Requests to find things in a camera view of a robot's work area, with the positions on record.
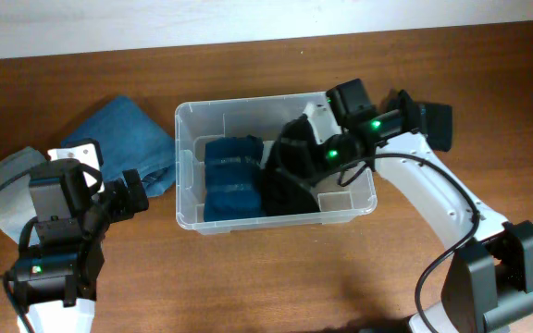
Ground blue cloth bundle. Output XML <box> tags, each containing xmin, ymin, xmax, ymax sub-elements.
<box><xmin>204</xmin><ymin>135</ymin><xmax>265</xmax><ymax>222</ymax></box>

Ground black cloth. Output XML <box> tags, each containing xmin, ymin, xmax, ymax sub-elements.
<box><xmin>260</xmin><ymin>157</ymin><xmax>320</xmax><ymax>216</ymax></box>
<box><xmin>385</xmin><ymin>90</ymin><xmax>453</xmax><ymax>152</ymax></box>

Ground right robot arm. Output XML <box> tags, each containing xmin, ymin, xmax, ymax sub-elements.
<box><xmin>270</xmin><ymin>79</ymin><xmax>533</xmax><ymax>332</ymax></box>

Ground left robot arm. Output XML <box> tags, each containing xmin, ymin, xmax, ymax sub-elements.
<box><xmin>3</xmin><ymin>159</ymin><xmax>149</xmax><ymax>332</ymax></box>

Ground folded dark blue jeans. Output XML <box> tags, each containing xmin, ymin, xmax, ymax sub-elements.
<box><xmin>61</xmin><ymin>96</ymin><xmax>176</xmax><ymax>198</ymax></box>

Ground clear plastic storage bin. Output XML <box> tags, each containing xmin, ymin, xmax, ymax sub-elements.
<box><xmin>175</xmin><ymin>92</ymin><xmax>378</xmax><ymax>235</ymax></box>

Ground folded light grey jeans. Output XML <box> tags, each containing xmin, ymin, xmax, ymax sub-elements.
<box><xmin>0</xmin><ymin>147</ymin><xmax>45</xmax><ymax>243</ymax></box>

